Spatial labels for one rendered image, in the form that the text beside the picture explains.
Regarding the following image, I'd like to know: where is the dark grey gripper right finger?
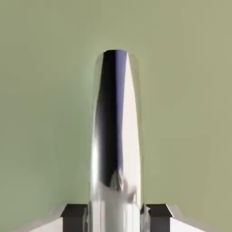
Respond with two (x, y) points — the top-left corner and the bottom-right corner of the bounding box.
(145, 203), (207, 232)

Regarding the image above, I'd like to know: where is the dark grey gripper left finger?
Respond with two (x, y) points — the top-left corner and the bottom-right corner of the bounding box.
(36, 203), (90, 232)

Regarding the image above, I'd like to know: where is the curved silver metal handle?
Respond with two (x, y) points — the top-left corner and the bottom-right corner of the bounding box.
(87, 49), (147, 232)

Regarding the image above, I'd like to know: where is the sage green drawer front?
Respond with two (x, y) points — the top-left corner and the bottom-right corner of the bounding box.
(0, 0), (232, 232)

